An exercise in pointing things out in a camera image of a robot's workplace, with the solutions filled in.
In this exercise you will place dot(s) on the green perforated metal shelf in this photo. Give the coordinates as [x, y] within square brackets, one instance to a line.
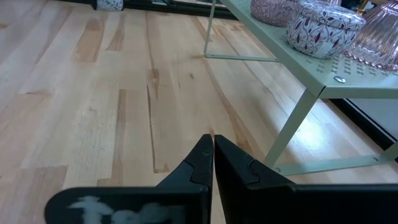
[311, 71]

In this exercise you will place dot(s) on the blue patterned candle tin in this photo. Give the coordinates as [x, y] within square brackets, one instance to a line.
[109, 4]

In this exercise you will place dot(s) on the pink ribbed glass candle holder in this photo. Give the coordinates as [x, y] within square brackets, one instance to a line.
[379, 40]

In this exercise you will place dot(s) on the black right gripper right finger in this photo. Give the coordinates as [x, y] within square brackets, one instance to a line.
[280, 205]

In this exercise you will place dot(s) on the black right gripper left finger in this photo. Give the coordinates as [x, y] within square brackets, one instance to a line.
[174, 202]

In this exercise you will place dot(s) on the pink patterned candle tin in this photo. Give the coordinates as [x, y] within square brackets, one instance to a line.
[270, 12]

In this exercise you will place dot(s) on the tall gold candlestick holder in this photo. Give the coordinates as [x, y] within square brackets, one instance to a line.
[363, 4]

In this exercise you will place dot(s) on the white purple patterned candle tin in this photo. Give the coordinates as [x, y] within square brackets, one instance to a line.
[320, 37]

